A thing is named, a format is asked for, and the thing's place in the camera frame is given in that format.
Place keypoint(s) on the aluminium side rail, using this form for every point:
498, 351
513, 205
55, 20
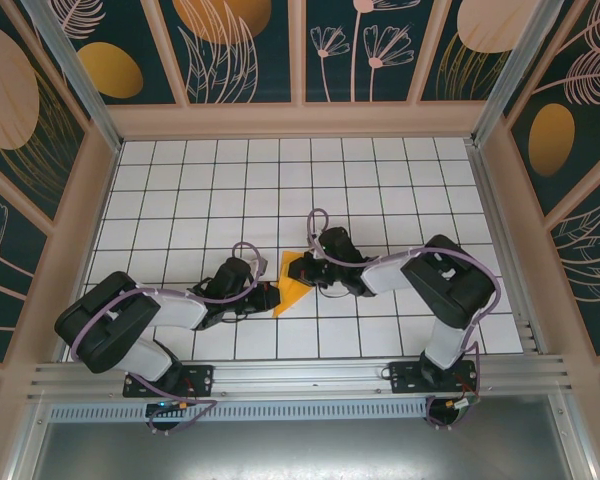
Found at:
500, 240

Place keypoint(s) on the wall panel with pink leaves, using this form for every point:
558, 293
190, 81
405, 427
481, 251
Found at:
590, 260

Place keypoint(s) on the long aluminium mounting rail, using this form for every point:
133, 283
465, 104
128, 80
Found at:
300, 380

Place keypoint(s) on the wall panel with leaf drawing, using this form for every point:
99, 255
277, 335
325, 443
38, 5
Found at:
220, 25

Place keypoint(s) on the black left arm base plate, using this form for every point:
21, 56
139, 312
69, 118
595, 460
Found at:
200, 380

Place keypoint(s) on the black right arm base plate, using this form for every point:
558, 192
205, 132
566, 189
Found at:
405, 377

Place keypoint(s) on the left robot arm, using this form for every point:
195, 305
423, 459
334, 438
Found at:
105, 325

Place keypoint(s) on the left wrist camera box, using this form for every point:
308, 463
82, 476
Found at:
232, 277

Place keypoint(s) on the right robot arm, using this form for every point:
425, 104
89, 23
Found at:
455, 290

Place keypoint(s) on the small circuit board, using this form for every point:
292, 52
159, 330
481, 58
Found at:
167, 407
457, 404

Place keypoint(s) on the wall panel with orange oval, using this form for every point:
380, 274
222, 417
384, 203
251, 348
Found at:
110, 70

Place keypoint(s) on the grey metal sheet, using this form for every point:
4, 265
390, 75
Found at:
300, 450

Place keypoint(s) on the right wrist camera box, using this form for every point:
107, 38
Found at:
340, 245

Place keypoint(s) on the wall panel with two flowers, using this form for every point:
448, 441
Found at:
340, 75

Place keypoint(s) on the yellow cloth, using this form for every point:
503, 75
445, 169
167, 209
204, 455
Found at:
290, 300

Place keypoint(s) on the aluminium corner post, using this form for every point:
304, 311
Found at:
510, 65
75, 70

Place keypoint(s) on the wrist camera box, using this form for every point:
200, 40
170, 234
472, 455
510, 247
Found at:
340, 245
232, 277

